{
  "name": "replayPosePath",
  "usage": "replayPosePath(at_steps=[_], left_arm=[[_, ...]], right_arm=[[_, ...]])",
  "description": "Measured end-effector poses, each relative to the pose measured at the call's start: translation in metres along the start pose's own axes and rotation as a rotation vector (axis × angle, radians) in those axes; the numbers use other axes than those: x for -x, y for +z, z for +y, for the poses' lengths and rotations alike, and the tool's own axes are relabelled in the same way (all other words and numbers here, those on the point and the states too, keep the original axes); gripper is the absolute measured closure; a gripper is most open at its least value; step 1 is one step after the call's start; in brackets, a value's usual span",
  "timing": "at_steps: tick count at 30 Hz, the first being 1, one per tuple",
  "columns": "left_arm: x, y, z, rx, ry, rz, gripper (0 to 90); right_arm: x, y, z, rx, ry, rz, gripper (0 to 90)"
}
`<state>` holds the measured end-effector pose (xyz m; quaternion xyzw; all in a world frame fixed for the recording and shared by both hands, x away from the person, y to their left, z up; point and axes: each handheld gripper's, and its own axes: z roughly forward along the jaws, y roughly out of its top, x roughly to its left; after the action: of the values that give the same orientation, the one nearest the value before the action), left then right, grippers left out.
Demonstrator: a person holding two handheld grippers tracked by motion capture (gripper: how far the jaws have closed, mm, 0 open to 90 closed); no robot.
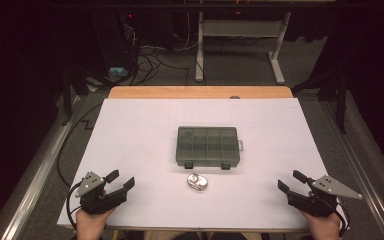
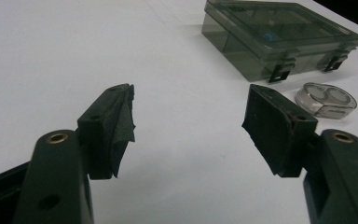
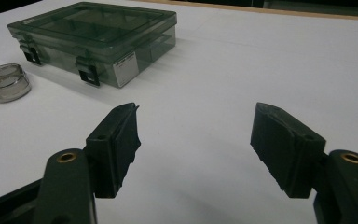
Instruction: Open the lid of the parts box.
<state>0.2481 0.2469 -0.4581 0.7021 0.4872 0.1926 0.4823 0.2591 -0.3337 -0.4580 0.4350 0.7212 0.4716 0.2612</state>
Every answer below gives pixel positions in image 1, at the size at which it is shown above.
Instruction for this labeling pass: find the dark computer tower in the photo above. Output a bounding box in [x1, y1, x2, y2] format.
[91, 11, 138, 72]

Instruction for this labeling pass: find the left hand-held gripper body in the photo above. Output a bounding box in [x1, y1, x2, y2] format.
[74, 170, 128, 215]

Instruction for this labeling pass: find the tangle of floor cables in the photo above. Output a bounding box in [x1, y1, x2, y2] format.
[123, 19, 192, 86]

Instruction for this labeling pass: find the person's left hand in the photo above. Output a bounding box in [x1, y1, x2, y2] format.
[75, 208, 116, 240]

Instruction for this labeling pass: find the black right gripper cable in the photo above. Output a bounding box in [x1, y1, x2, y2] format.
[333, 199, 351, 232]

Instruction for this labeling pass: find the white metal desk frame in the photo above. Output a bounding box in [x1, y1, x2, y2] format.
[194, 11, 293, 85]

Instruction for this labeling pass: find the black metal stand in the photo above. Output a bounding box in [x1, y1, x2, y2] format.
[291, 68, 348, 135]
[60, 64, 92, 127]

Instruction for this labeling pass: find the small shiny silver metal object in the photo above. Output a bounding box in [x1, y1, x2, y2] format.
[186, 172, 210, 192]

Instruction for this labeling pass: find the aluminium floor rail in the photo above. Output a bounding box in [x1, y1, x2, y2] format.
[0, 94, 83, 240]
[319, 99, 384, 240]

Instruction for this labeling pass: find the long black floor cable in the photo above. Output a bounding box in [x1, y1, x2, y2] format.
[57, 103, 103, 188]

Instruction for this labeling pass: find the small blue floor item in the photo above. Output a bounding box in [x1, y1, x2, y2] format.
[109, 67, 129, 77]

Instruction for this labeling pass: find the grey transparent compartment box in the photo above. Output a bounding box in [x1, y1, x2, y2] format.
[175, 125, 244, 171]

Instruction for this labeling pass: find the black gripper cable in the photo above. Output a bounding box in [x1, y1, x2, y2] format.
[333, 199, 351, 232]
[65, 181, 83, 231]

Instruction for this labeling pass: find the person's right hand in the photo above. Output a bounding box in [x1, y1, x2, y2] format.
[298, 208, 343, 240]

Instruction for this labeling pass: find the wooden table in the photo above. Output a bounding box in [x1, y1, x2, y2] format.
[108, 85, 294, 100]

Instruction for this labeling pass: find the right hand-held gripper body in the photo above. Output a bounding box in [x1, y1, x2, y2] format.
[286, 174, 364, 218]

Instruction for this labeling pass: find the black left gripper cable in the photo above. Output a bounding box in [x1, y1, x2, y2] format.
[65, 181, 83, 231]

